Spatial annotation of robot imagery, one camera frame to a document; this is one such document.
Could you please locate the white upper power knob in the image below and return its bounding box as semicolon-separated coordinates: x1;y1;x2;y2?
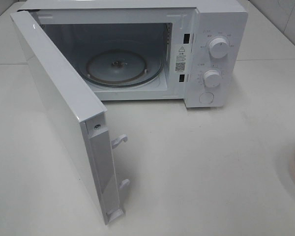
208;36;230;59

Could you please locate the glass microwave turntable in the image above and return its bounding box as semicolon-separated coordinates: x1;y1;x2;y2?
79;40;166;88

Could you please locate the round door release button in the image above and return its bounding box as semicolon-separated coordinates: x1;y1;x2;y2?
199;92;214;104

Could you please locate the white warning label sticker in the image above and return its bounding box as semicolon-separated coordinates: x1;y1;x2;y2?
175;45;187;72

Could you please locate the white microwave oven body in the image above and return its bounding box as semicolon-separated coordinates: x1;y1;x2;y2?
16;0;248;108

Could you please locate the white timer knob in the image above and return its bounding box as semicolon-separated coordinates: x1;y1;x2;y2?
203;69;222;88

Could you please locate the white microwave door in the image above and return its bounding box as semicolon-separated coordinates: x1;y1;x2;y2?
11;11;129;223

